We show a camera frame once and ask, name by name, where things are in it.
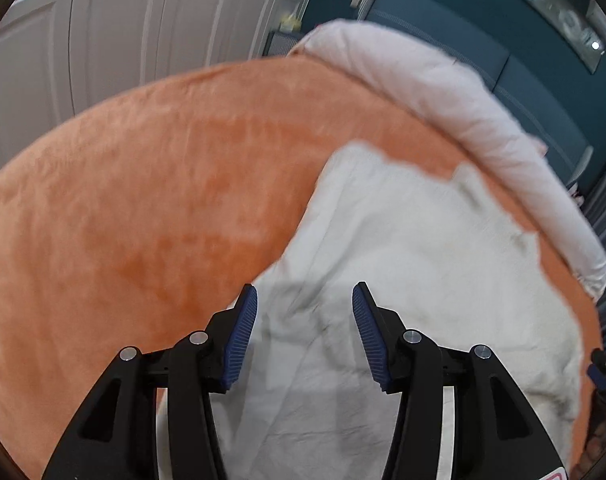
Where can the white quilted cloth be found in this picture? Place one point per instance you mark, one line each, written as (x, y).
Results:
(423, 240)

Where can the glossy wall decor strip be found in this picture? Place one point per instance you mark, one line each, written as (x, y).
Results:
(558, 10)

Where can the dark nightstand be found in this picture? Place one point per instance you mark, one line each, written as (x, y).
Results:
(278, 44)

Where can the white panelled wardrobe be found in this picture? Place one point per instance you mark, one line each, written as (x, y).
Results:
(133, 25)

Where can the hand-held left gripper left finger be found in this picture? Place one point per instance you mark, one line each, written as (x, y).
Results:
(240, 340)

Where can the pale pink rolled duvet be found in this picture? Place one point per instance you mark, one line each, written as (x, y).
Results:
(453, 95)

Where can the teal padded headboard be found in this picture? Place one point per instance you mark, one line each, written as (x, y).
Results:
(483, 50)

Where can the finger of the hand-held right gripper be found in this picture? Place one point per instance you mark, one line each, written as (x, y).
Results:
(597, 372)

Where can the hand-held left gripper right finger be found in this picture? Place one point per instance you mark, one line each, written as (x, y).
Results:
(369, 340)

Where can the yellow tissue box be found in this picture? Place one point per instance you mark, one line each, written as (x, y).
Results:
(289, 22)

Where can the orange plush bed blanket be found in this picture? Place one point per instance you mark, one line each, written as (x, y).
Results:
(148, 190)

